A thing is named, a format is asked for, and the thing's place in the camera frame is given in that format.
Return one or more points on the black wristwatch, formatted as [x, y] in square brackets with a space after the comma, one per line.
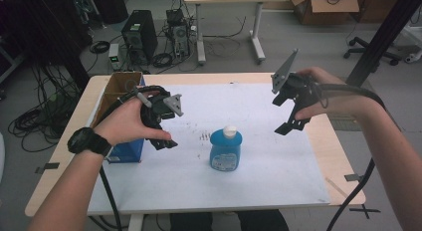
[87, 141]

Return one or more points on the black metal post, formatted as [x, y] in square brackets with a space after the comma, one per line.
[381, 38]

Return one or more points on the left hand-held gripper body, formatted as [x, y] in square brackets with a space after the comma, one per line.
[156, 108]

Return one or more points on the dark curtain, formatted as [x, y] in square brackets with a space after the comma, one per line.
[43, 32]

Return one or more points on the person's left hand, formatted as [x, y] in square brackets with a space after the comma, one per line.
[124, 123]

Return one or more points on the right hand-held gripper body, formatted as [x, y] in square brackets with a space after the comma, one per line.
[292, 86]

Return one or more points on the black computer tower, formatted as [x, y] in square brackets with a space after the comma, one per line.
[141, 33]

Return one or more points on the open computer case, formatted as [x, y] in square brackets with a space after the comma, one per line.
[179, 32]

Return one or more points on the black tape strip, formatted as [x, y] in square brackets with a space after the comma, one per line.
[49, 166]
[351, 177]

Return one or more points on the blue bottle with white cap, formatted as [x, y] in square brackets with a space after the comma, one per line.
[225, 151]

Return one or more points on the person's right hand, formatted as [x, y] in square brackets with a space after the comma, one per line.
[335, 93]

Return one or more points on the black office chair base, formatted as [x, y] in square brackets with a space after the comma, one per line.
[371, 51]

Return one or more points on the open blue cardboard box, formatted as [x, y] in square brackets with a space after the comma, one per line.
[126, 81]

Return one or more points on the open brown cardboard box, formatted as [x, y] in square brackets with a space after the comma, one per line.
[328, 8]

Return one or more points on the white table mat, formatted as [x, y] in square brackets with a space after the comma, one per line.
[252, 184]

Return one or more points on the small white power supply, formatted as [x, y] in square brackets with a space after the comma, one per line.
[114, 56]

